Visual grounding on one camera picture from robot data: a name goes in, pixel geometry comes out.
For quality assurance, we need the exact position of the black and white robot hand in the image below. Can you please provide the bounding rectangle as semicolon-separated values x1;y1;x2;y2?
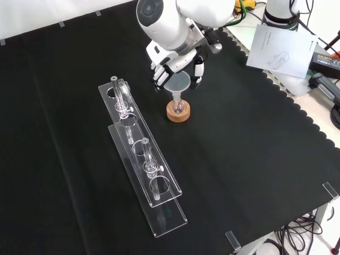
146;41;207;93

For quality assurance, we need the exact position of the clear plastic funnel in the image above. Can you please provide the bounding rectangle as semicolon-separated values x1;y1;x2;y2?
163;71;192;107

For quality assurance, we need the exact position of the clear round-bottom flask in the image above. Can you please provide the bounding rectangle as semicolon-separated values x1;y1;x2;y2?
171;97;187;115

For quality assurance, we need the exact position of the clear acrylic funnel stand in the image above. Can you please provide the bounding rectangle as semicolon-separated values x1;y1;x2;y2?
98;76;189;238

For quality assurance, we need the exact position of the yellow stop button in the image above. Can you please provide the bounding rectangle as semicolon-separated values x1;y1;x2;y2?
233;0;257;13

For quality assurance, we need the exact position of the black table cloth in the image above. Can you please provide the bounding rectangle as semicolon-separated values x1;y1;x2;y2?
0;0;340;255

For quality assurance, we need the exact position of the white printed paper sheet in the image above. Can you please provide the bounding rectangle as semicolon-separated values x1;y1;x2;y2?
245;24;318;80

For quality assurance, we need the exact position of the black power adapter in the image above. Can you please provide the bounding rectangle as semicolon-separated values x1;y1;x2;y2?
309;51;340;80

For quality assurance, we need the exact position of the clear acrylic edge clip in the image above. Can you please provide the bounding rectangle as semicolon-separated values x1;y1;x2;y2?
321;182;340;200
225;230;242;253

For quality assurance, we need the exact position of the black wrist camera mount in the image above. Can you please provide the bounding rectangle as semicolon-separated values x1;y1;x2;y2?
201;25;223;55

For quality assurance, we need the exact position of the cork ring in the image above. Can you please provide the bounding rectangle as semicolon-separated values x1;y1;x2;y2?
166;100;192;124

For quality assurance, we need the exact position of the green cable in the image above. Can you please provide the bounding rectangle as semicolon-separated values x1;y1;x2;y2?
238;0;248;21

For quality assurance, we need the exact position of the black cable bundle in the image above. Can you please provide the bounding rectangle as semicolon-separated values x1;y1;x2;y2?
275;211;340;255

